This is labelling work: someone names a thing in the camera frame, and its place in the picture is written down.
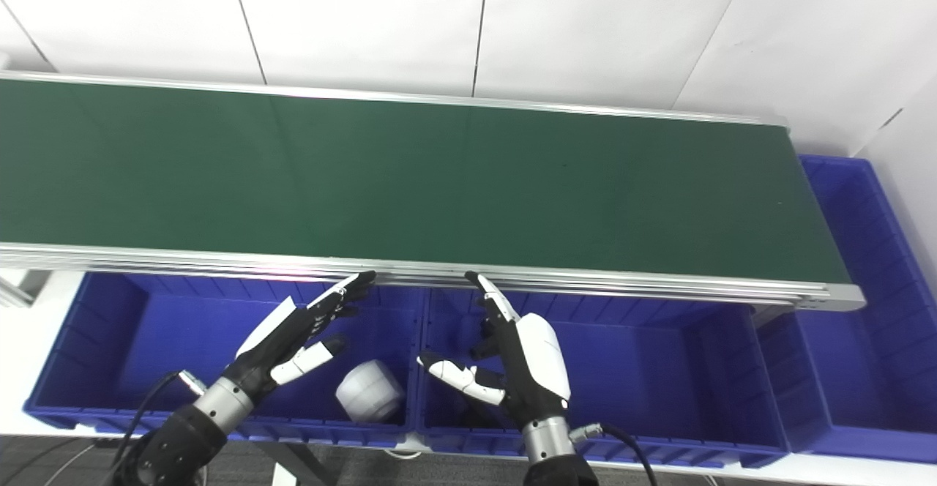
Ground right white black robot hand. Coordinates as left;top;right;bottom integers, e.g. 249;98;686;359
417;272;572;430

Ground aluminium extrusion conveyor leg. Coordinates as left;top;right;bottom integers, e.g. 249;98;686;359
0;270;34;307

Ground green conveyor belt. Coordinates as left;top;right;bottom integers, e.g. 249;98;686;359
0;70;867;311
0;78;851;284

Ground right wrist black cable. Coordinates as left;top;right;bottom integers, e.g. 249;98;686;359
570;422;660;486

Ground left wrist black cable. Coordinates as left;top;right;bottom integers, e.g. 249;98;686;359
110;370;209;486

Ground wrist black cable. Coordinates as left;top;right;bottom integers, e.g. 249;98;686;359
570;422;660;486
110;370;209;486

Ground white cylindrical part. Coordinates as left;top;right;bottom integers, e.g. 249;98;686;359
335;359;406;423

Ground blue plastic bin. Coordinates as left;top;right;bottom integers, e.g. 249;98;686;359
417;287;791;470
758;154;937;465
23;272;425;449

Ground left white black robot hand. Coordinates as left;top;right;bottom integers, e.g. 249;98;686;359
233;271;378;399

